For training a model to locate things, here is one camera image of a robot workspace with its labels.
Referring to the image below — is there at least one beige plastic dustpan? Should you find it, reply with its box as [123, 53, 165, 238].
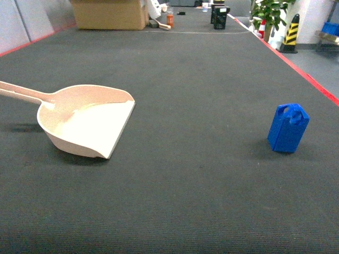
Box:
[1, 82, 136, 159]

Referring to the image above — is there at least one blue plastic block part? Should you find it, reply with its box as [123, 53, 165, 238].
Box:
[267, 104, 310, 153]

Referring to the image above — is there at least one blue bin on shelf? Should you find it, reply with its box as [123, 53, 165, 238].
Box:
[322, 22, 339, 36]

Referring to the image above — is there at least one wooden brush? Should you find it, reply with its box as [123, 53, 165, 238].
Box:
[154, 19, 172, 31]

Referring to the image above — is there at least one orange bottle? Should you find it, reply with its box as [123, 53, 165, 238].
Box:
[167, 14, 174, 28]

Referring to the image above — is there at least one black crate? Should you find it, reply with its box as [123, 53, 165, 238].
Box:
[210, 5, 230, 30]

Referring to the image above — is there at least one white cup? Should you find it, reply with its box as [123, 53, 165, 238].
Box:
[202, 2, 209, 12]

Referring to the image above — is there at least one red white traffic cone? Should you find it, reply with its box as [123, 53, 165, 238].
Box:
[257, 20, 266, 39]

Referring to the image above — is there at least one large cardboard box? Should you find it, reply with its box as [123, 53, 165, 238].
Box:
[70, 0, 149, 30]

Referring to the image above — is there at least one yellow black striped bollard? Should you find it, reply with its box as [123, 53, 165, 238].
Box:
[278, 14, 300, 53]

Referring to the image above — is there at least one green potted plant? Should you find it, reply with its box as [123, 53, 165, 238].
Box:
[250, 0, 296, 42]

